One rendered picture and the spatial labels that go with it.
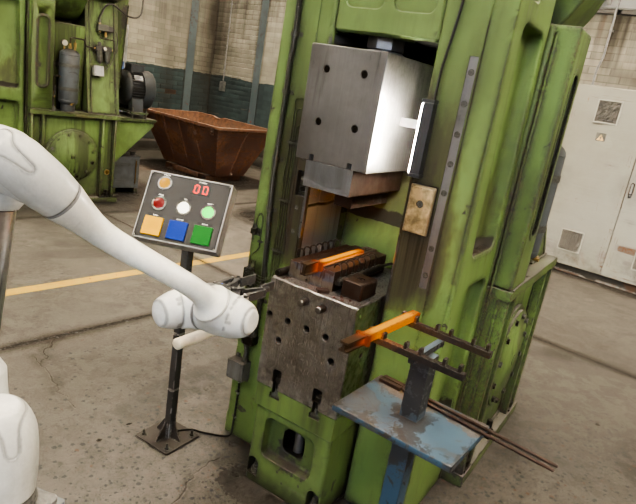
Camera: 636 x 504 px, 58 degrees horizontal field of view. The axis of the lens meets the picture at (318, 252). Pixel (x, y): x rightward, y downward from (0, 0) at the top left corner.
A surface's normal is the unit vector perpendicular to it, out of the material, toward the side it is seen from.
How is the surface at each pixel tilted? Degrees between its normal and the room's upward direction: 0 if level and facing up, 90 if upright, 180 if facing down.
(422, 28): 90
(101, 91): 79
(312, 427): 90
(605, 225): 90
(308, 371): 90
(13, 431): 66
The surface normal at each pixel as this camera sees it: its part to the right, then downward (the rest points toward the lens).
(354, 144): -0.54, 0.15
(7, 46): 0.67, 0.29
